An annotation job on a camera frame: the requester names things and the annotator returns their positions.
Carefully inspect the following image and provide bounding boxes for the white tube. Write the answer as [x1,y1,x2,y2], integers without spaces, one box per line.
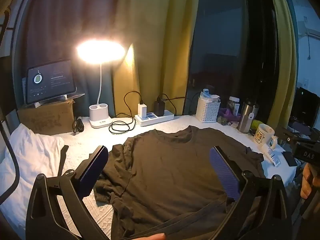
[262,147,282,167]

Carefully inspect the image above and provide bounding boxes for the white plastic basket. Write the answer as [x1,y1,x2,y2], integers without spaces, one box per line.
[196,96,221,123]

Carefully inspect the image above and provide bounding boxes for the white desk lamp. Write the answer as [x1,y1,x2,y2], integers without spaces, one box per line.
[76,39,125,128]

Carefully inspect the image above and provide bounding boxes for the white quilted bed sheet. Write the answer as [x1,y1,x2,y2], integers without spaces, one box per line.
[0,115,298,240]

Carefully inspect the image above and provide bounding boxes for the white crumpled cloth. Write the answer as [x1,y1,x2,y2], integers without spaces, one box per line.
[0,123,65,207]

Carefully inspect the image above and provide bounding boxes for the black braided cable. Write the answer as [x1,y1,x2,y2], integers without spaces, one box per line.
[0,120,20,205]

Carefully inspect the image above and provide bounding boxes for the white air conditioner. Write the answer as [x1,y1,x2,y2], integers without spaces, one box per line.
[307,27,320,39]

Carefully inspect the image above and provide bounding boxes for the black tablet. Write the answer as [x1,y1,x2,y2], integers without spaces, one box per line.
[25,59,77,105]

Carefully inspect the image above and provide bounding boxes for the person's left hand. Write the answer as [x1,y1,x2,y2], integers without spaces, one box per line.
[139,233,166,240]

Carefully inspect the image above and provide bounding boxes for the purple bag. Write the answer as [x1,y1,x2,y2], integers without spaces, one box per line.
[217,107,240,127]

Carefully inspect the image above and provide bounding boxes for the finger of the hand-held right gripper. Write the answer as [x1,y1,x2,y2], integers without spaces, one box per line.
[276,127,316,145]

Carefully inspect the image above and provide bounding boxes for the black charging cable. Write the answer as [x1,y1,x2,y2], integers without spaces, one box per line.
[109,91,143,134]
[157,94,200,115]

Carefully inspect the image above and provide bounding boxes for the brown cardboard box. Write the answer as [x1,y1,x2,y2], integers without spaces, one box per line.
[17,99,75,136]

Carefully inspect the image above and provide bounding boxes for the blue white packet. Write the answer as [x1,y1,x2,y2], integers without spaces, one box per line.
[201,89,220,103]

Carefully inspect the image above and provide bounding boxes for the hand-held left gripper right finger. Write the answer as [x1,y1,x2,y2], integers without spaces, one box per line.
[209,145,293,240]

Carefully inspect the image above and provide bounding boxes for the clear jar with white lid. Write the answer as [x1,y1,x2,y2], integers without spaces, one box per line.
[227,96,240,115]

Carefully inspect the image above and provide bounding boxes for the clear tablet stand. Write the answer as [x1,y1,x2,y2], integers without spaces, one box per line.
[35,92,85,108]

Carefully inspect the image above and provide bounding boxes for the stainless steel bottle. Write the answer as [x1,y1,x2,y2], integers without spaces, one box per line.
[237,99,259,134]

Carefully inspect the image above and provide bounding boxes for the black monitor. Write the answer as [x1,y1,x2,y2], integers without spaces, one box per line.
[291,87,320,128]

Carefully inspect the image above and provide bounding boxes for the person's right hand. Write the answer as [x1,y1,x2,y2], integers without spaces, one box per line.
[300,164,320,199]

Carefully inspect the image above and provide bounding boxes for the white power strip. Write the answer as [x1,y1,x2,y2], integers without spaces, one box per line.
[135,112,175,127]

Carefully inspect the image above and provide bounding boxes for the dark brown t-shirt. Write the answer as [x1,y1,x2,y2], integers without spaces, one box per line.
[94,125,265,240]

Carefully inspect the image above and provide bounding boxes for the yellow curtain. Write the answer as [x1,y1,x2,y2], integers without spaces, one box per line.
[265,0,300,123]
[112,0,200,118]

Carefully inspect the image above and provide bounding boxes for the dark window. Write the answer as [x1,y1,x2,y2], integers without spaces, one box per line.
[182,0,278,117]

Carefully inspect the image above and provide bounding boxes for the white mug with yellow print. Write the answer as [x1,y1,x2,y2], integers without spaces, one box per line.
[254,124,278,150]

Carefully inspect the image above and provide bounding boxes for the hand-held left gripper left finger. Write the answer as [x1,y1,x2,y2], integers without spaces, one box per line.
[26,145,112,240]

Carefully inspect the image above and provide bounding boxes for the black phone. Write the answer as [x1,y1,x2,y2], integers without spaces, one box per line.
[282,151,298,167]

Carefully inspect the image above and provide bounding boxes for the black charger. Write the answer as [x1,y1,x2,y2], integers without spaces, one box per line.
[153,101,165,117]

